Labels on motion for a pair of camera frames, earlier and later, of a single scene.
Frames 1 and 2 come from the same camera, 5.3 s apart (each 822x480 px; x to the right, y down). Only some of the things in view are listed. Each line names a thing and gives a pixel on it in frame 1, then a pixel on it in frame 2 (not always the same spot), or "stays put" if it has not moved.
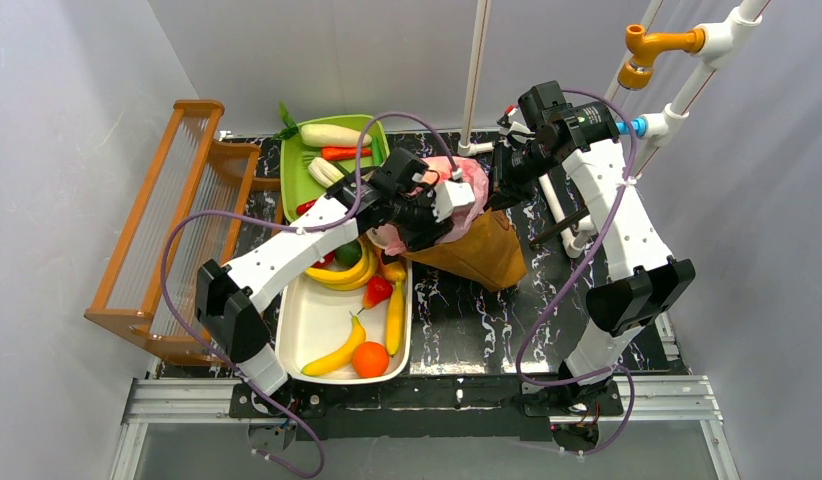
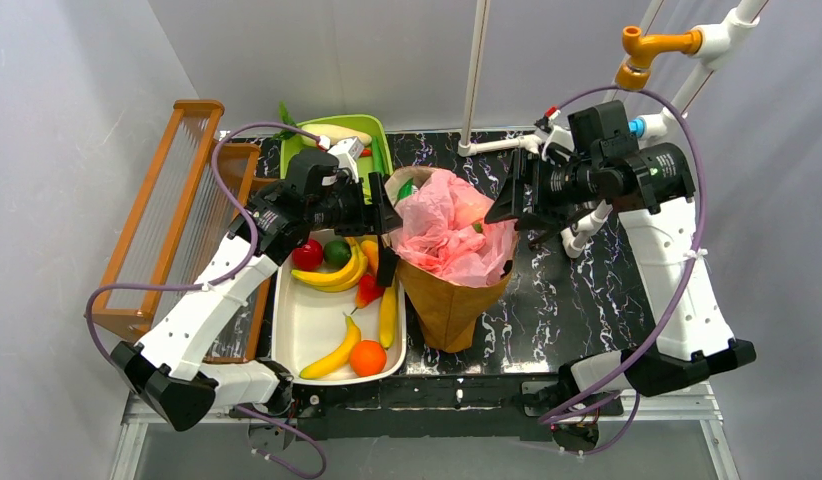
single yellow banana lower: (343, 357) stays put
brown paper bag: (486, 255) → (449, 313)
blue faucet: (639, 126) stays put
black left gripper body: (415, 221) → (372, 208)
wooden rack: (199, 205) stays put
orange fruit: (370, 359) stays put
